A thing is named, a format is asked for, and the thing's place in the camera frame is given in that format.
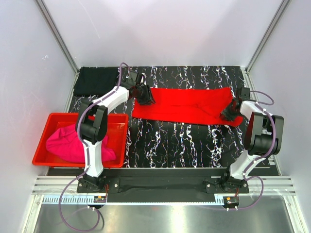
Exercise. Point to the connector box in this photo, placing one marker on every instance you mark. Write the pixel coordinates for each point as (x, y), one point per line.
(100, 199)
(235, 200)

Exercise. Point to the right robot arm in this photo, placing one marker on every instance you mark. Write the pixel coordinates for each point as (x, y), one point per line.
(263, 138)

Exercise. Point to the aluminium frame rail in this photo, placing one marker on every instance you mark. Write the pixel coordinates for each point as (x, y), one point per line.
(58, 190)

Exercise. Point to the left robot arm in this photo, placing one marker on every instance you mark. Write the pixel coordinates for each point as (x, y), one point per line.
(91, 125)

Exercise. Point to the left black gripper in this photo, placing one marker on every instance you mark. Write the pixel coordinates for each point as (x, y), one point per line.
(148, 98)

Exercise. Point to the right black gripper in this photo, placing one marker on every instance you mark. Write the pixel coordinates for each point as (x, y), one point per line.
(225, 113)

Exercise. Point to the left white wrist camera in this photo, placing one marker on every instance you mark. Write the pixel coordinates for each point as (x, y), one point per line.
(142, 79)

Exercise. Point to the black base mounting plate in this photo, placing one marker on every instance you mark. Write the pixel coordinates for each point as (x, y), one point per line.
(160, 185)

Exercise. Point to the folded black t shirt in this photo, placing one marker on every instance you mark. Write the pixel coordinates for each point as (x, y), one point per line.
(95, 81)

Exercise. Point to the left connector box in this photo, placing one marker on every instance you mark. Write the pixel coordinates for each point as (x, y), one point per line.
(100, 199)

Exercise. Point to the red plastic bin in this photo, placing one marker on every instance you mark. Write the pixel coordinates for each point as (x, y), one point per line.
(116, 132)

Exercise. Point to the right connector box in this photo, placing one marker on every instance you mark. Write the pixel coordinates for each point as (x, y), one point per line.
(235, 200)

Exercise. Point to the red t shirt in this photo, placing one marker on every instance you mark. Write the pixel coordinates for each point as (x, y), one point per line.
(189, 106)

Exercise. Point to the pink t shirt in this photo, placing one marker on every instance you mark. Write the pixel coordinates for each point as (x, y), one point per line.
(65, 144)

